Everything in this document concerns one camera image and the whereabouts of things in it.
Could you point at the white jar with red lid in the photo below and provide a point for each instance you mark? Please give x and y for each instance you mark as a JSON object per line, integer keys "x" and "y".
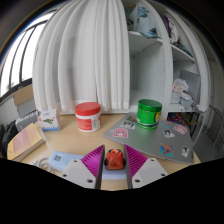
{"x": 88, "y": 118}

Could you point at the black metal frame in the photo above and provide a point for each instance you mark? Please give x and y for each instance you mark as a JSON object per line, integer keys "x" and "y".
{"x": 196, "y": 117}

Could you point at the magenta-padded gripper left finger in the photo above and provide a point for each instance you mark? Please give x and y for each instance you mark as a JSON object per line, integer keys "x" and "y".
{"x": 80, "y": 171}

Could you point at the white curtain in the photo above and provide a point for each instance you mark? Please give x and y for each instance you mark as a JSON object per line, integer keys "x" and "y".
{"x": 83, "y": 56}

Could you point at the white shelf unit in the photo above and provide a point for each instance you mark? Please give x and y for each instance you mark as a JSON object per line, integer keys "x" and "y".
{"x": 150, "y": 66}

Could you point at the grey box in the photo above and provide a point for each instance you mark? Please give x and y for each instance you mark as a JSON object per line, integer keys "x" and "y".
{"x": 26, "y": 107}

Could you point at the yellow paperback book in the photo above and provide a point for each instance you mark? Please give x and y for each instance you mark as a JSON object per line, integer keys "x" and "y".
{"x": 25, "y": 141}

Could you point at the small white printed carton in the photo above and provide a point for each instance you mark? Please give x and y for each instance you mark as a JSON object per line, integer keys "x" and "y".
{"x": 49, "y": 120}

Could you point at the brown cardboard box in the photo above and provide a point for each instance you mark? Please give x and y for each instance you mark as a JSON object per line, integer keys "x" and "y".
{"x": 23, "y": 95}

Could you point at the black-framed window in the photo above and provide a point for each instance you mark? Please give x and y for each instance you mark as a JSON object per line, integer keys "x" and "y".
{"x": 20, "y": 63}

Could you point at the silver laptop with stickers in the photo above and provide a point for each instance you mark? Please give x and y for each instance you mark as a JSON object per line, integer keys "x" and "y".
{"x": 146, "y": 141}

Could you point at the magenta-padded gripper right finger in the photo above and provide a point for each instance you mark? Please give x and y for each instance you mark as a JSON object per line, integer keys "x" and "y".
{"x": 148, "y": 170}

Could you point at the colourful patterned cloth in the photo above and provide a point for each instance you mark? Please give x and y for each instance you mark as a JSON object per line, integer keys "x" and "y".
{"x": 177, "y": 119}

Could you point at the white radiator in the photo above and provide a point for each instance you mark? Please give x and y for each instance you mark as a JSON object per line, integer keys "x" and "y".
{"x": 26, "y": 120}

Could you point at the black bag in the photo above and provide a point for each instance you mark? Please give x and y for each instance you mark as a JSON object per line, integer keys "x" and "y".
{"x": 8, "y": 136}

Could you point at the light blue power strip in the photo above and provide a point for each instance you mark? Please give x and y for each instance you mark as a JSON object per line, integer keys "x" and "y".
{"x": 63, "y": 159}

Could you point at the green round tin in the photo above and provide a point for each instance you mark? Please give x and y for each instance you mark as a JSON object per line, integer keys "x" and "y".
{"x": 149, "y": 113}

